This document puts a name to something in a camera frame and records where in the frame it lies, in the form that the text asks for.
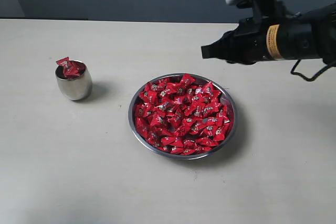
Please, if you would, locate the red candy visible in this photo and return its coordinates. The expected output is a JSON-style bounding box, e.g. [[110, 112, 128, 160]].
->
[[62, 61, 86, 79]]

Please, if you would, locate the red candy sticking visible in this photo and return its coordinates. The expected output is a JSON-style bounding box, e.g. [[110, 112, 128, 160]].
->
[[56, 57, 72, 71]]

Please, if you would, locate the stainless steel cup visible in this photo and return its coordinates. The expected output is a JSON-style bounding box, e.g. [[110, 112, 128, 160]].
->
[[55, 60, 93, 101]]

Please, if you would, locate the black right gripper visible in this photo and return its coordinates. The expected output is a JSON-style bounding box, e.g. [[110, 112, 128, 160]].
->
[[201, 18, 270, 64]]

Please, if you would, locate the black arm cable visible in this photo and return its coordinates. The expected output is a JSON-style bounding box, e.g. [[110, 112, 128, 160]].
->
[[290, 58, 336, 82]]

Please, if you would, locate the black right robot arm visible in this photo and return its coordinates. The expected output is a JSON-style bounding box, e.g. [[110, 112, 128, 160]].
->
[[201, 4, 335, 65]]

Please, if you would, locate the stainless steel plate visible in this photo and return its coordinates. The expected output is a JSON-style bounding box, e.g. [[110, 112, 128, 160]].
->
[[128, 73, 237, 161]]

